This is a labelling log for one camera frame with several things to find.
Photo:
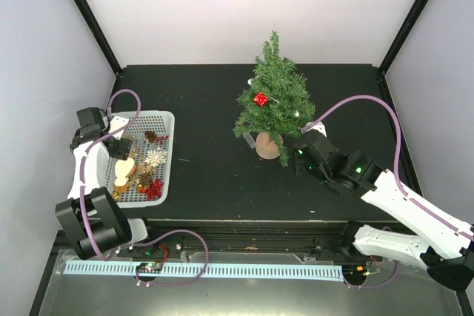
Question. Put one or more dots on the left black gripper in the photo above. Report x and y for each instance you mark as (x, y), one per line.
(122, 152)

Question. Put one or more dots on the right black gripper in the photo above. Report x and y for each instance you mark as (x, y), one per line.
(299, 169)

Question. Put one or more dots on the small green christmas tree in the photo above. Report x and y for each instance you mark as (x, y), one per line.
(288, 107)

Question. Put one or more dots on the red gift box ornament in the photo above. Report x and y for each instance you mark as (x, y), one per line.
(260, 99)

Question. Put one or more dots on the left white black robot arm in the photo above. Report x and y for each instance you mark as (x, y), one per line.
(90, 217)

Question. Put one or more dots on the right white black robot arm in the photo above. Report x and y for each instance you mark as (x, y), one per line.
(439, 243)

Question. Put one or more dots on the terracotta tree pot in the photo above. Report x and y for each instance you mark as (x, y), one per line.
(266, 148)

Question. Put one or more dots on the wooden slice ornament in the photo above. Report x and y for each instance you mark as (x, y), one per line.
(123, 169)

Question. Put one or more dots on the pine cone ornament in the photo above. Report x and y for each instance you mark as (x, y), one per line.
(150, 136)

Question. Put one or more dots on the white snowflake ornament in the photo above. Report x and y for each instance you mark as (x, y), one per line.
(155, 157)

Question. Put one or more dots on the white plastic basket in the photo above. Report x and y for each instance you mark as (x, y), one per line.
(162, 123)

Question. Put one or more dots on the red snowflake ornament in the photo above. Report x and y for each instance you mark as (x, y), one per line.
(153, 190)

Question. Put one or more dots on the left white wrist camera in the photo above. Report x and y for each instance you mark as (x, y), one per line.
(118, 126)

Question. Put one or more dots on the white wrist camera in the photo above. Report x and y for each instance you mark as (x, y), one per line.
(314, 127)
(118, 126)

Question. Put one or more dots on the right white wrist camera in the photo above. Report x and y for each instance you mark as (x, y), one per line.
(314, 127)

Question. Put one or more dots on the light blue slotted cable duct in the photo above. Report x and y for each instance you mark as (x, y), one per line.
(155, 271)

